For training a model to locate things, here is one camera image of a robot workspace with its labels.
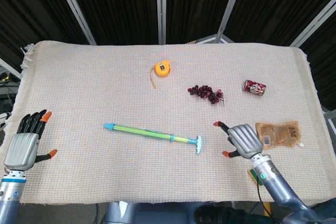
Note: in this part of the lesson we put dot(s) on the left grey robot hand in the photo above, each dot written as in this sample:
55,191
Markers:
21,148

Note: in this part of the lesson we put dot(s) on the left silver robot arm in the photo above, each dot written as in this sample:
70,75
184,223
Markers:
9,192

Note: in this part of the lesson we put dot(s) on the brown snack pouch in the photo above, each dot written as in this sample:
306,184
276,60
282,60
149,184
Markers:
281,132

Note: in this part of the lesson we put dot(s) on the green translucent tube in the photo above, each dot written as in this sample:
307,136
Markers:
136,130

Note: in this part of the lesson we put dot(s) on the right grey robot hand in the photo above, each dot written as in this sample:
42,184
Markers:
245,140

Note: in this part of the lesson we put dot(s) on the red drink can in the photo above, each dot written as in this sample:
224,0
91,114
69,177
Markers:
253,87

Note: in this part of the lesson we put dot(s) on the orange tape measure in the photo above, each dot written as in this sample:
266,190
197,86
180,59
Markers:
161,69

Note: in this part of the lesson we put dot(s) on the beige woven tablecloth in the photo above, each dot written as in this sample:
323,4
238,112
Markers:
105,90

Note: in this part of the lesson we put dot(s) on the grey robot torso base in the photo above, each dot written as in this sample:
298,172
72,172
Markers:
147,213

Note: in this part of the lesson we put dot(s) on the green tag on arm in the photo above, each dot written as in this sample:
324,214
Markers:
255,176

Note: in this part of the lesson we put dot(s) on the dark red grape bunch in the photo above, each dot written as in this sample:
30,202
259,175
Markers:
202,90

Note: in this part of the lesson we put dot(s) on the dark folding screen grey frame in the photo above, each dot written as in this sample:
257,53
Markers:
118,3

